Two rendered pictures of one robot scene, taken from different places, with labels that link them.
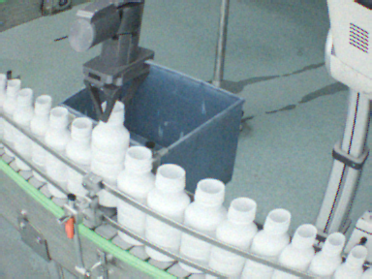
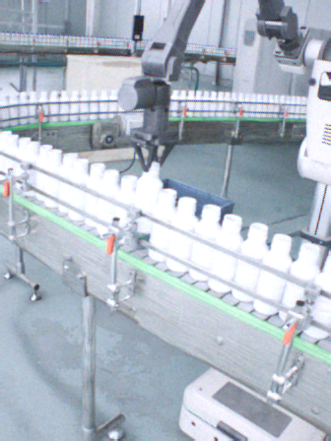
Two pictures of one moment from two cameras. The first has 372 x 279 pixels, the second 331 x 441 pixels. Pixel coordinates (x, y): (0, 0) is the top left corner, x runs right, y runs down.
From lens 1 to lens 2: 0.25 m
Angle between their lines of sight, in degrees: 10
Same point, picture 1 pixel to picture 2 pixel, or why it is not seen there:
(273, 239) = (256, 244)
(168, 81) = (188, 194)
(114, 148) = (152, 189)
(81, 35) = (128, 97)
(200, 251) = (204, 258)
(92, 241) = (127, 262)
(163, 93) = not seen: hidden behind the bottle
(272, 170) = not seen: hidden behind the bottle
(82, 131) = (130, 181)
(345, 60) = (315, 157)
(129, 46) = (163, 118)
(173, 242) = (186, 253)
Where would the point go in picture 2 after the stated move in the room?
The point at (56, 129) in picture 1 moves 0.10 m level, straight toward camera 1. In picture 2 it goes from (108, 182) to (107, 197)
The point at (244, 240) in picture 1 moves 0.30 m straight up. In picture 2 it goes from (234, 244) to (257, 97)
